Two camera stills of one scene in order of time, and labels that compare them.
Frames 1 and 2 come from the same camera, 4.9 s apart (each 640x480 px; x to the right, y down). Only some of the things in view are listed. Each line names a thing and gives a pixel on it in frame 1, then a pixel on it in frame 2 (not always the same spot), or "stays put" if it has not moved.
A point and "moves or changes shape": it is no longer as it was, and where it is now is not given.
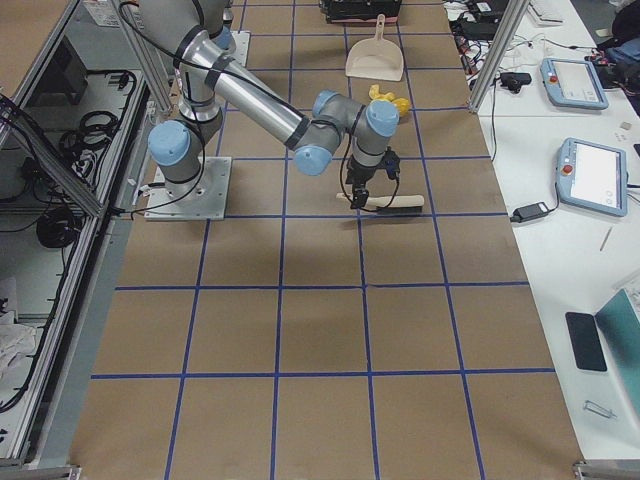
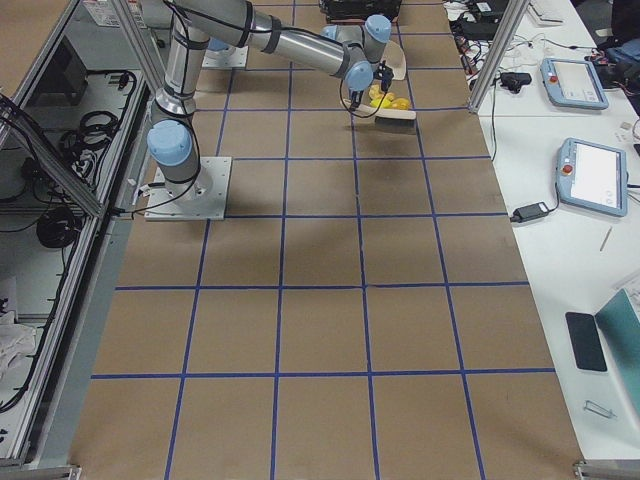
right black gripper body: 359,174 to 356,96
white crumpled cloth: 17,343 stays put
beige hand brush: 397,204 moves or changes shape
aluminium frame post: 509,27 stays put
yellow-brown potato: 403,105 stays put
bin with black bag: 360,11 stays put
